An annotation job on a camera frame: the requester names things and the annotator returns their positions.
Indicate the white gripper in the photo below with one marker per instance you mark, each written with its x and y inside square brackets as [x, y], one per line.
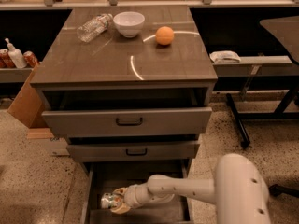
[132, 196]

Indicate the green 7up can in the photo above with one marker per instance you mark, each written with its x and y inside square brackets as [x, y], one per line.
[110, 200]

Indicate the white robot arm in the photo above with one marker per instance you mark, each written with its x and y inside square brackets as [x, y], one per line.
[237, 190]

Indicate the bottom grey drawer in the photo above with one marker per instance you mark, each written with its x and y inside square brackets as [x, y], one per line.
[107, 176]

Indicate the grey drawer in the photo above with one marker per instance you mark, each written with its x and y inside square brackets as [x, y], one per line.
[142, 122]
[107, 176]
[146, 151]

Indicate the middle grey drawer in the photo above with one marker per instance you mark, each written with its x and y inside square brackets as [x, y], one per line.
[146, 151]

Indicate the top grey drawer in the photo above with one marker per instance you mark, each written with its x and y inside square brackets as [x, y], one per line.
[142, 122]

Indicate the grey drawer cabinet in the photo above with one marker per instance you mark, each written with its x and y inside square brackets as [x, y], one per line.
[113, 72]

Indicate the red soda can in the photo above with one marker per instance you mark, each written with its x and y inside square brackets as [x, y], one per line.
[5, 60]
[30, 58]

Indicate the brown cardboard box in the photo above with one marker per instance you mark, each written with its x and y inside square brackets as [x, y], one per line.
[27, 106]

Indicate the black chair base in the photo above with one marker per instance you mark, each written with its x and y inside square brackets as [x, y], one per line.
[276, 190]

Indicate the orange fruit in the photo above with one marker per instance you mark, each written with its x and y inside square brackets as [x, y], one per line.
[164, 36]

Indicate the clear plastic water bottle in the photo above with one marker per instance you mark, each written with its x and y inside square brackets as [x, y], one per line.
[94, 27]

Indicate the folded white cloth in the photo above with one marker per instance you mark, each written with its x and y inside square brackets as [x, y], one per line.
[226, 56]

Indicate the white pump bottle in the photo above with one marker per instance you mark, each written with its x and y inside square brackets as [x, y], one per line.
[15, 55]

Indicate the white ceramic bowl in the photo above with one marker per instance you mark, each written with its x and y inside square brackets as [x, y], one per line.
[129, 24]

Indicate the dark side table top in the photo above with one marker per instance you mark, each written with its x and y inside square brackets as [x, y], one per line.
[286, 31]

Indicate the black table leg frame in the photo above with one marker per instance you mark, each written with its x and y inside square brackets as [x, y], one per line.
[278, 114]

